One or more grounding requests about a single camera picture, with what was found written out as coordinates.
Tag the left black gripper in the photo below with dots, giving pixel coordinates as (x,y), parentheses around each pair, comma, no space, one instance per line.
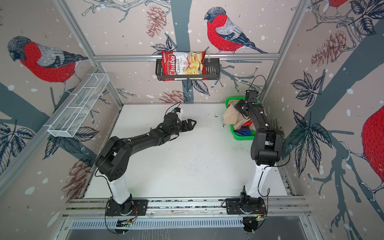
(190,127)

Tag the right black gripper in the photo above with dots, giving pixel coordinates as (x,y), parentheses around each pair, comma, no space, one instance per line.
(238,104)

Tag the beige drawstring shorts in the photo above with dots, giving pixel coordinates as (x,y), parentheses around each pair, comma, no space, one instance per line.
(233,117)

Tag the green plastic basket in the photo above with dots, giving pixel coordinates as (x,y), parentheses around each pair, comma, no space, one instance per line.
(234,133)

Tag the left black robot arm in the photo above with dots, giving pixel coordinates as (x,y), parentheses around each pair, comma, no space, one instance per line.
(113,161)

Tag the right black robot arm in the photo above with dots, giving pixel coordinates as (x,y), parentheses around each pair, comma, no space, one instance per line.
(266,151)

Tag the rainbow coloured shorts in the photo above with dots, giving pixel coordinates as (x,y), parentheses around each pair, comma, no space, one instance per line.
(245,129)

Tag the red cassava chips bag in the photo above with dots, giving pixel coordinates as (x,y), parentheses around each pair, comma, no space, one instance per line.
(182,63)

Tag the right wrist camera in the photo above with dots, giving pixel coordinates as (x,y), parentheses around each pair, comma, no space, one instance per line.
(252,96)

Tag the black wire wall basket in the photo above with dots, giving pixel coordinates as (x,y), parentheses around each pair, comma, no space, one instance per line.
(212,66)

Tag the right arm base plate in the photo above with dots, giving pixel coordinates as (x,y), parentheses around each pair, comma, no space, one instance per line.
(253,206)

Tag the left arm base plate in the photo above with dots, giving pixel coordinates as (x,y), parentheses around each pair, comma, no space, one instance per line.
(132,207)

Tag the white wire mesh shelf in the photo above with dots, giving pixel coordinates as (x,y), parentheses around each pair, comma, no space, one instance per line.
(79,103)

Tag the aluminium mounting rail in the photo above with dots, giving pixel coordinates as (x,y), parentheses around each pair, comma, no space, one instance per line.
(275,206)

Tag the white vented cable duct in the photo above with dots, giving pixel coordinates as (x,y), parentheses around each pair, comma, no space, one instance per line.
(157,223)

